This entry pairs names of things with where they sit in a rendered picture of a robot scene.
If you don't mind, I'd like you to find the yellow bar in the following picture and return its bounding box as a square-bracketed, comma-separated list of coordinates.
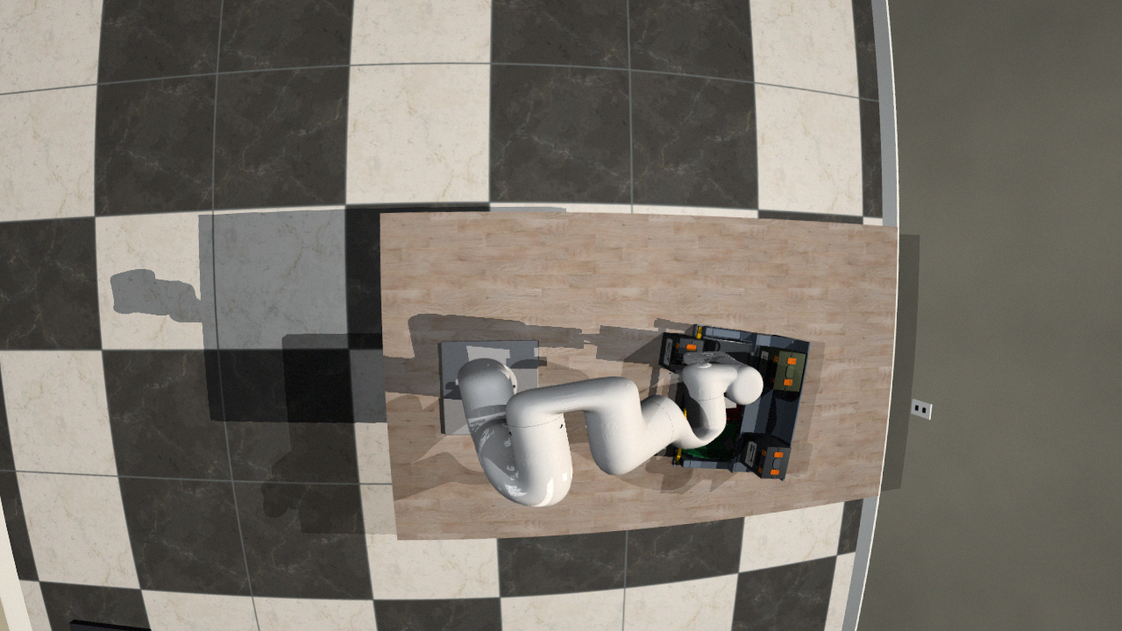
[675, 327, 702, 464]

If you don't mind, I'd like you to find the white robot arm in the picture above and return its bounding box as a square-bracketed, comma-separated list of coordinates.
[456, 356, 763, 507]

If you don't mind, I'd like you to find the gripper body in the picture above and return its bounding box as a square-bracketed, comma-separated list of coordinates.
[683, 351, 732, 365]

